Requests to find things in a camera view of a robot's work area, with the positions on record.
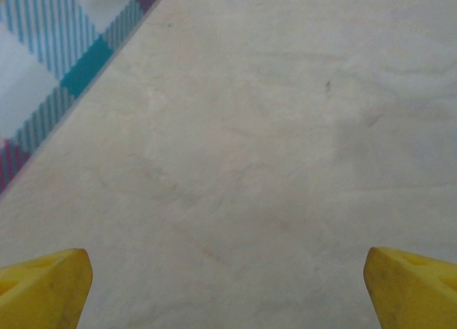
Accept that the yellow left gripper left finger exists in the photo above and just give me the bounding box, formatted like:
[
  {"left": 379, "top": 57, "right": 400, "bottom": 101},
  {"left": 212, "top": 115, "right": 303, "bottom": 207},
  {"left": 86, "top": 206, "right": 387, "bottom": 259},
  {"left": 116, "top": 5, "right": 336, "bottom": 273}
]
[{"left": 0, "top": 248, "right": 94, "bottom": 329}]

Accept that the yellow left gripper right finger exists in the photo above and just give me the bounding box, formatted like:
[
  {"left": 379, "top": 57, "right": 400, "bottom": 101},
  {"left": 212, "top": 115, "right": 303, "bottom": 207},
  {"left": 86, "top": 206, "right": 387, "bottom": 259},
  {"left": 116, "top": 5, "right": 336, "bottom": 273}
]
[{"left": 363, "top": 246, "right": 457, "bottom": 329}]

